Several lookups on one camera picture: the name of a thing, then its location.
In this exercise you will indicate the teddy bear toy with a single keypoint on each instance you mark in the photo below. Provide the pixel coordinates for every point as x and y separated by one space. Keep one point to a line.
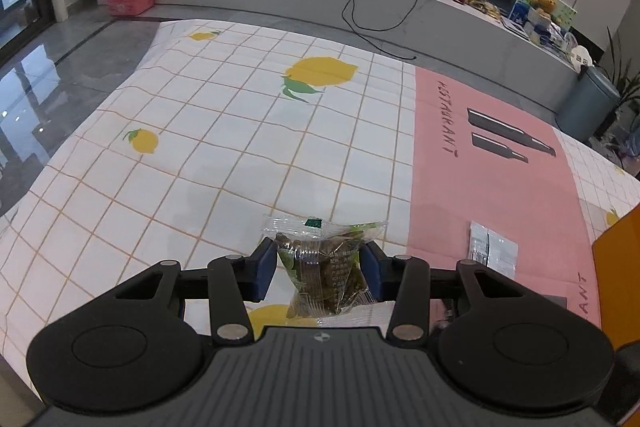
547 6

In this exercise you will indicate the white grey sachet packet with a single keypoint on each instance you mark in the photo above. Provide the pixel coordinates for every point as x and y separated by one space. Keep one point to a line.
492 250

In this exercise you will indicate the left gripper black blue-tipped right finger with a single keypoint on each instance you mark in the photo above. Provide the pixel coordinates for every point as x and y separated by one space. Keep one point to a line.
405 281

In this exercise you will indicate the potted long-leaf plant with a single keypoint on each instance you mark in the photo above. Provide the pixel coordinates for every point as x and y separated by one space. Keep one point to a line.
621 74

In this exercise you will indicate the lemon grid tablecloth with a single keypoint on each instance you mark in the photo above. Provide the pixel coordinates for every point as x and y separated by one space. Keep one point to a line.
180 145

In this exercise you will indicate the grey tv console bench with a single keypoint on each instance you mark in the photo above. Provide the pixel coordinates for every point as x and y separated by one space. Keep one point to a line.
442 29

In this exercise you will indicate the green brown snack packet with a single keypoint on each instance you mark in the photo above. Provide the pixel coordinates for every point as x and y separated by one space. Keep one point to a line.
322 261

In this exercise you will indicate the orange white storage box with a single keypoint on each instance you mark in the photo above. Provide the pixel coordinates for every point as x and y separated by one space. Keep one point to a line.
616 255

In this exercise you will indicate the pink restaurant placemat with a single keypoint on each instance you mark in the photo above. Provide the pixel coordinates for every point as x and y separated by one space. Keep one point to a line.
524 195

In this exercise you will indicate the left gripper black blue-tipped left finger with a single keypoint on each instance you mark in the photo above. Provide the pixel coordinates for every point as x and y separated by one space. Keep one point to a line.
233 281

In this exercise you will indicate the grey pedal trash bin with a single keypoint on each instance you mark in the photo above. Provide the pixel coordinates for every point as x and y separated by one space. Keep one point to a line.
587 105

